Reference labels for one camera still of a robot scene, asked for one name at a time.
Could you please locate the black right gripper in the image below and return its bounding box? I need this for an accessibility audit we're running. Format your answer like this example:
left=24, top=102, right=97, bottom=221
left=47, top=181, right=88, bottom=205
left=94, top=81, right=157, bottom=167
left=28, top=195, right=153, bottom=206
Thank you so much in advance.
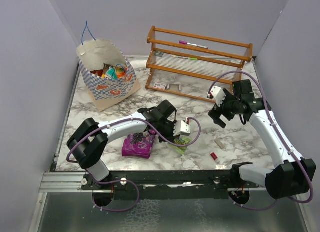
left=208, top=89, right=241, bottom=128

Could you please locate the light green candy packet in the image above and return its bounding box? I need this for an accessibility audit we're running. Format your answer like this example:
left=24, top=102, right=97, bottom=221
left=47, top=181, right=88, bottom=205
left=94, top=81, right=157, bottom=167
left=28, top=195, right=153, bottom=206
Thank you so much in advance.
left=168, top=136, right=192, bottom=155

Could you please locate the orange snack bag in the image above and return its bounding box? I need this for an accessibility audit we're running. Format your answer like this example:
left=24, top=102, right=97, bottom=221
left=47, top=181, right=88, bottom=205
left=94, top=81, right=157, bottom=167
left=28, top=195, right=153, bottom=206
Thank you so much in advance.
left=114, top=66, right=127, bottom=79

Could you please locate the checkered paper bag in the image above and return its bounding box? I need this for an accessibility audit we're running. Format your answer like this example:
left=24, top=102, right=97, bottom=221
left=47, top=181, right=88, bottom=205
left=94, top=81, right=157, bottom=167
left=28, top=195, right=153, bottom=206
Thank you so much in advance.
left=76, top=36, right=141, bottom=111

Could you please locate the teal snack bag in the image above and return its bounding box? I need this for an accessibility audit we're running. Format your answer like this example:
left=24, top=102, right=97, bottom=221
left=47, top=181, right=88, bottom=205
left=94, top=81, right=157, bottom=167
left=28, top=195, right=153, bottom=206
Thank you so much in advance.
left=102, top=67, right=117, bottom=79

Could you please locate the red chip bag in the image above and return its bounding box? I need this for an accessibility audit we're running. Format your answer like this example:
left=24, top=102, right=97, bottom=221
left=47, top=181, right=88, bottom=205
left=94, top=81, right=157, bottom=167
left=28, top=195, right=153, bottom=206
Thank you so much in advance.
left=91, top=69, right=104, bottom=77

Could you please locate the brown sea salt snack bag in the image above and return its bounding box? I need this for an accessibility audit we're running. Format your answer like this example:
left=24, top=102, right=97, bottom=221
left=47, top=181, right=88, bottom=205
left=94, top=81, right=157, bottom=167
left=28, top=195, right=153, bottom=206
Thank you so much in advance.
left=103, top=63, right=111, bottom=70

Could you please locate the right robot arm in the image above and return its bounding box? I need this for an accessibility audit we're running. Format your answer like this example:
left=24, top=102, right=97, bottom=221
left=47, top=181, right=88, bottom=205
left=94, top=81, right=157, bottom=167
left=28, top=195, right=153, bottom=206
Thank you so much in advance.
left=208, top=79, right=316, bottom=199

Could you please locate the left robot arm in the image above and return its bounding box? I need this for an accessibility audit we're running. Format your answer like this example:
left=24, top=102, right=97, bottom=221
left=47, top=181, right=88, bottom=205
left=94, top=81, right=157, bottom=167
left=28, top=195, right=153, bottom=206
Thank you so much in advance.
left=67, top=100, right=177, bottom=189

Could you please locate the purple raisin snack bag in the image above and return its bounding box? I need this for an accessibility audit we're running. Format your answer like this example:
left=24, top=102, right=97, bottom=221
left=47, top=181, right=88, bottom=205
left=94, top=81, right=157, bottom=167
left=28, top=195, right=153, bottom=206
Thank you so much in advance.
left=121, top=130, right=156, bottom=159

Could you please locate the small beige wrapper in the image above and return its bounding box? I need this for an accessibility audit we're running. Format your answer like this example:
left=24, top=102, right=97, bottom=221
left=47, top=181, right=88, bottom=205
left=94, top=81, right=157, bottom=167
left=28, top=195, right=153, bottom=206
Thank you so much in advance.
left=214, top=138, right=226, bottom=149

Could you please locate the small red white card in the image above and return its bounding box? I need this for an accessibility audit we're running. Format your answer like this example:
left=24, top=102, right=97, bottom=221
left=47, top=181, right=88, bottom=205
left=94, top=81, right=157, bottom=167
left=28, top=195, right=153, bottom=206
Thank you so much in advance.
left=153, top=82, right=167, bottom=90

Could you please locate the red lip balm tube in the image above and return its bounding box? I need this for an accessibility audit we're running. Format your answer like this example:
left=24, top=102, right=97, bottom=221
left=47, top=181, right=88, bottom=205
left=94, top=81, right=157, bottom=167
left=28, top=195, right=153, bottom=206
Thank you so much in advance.
left=211, top=152, right=220, bottom=164

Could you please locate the wooden shelf rack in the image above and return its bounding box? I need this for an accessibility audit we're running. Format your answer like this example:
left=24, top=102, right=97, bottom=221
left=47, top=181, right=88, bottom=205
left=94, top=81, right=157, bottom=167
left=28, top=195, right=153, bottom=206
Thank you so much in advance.
left=145, top=26, right=254, bottom=93

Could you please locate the green marker pen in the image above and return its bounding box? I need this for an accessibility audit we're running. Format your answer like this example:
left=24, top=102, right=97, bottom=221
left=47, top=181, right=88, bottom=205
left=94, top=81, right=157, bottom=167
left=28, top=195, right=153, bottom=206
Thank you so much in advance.
left=171, top=54, right=198, bottom=61

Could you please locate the pink marker pen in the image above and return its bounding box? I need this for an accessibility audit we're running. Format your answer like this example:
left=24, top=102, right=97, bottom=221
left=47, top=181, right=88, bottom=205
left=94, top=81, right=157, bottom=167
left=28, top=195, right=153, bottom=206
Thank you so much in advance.
left=179, top=40, right=208, bottom=49

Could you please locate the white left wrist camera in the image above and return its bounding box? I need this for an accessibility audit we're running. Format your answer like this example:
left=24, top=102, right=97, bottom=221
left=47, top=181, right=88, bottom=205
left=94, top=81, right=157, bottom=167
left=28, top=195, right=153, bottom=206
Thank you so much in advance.
left=173, top=120, right=192, bottom=136

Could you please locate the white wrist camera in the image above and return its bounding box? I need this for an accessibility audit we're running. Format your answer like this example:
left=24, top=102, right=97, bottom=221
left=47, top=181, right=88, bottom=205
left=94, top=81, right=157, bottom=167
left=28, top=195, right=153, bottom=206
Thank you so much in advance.
left=173, top=120, right=192, bottom=136
left=207, top=86, right=226, bottom=106

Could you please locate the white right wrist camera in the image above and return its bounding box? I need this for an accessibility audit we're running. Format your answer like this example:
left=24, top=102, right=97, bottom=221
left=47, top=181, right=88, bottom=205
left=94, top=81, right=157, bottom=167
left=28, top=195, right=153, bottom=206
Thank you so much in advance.
left=207, top=86, right=226, bottom=106

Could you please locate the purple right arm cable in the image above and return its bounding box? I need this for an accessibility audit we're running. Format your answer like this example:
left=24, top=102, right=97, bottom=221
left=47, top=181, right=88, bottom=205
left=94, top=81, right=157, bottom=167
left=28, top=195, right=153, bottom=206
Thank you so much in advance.
left=207, top=70, right=315, bottom=211

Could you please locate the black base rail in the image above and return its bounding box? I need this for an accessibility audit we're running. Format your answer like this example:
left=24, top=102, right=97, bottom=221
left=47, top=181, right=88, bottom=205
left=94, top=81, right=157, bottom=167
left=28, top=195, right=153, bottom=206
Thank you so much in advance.
left=81, top=169, right=255, bottom=200

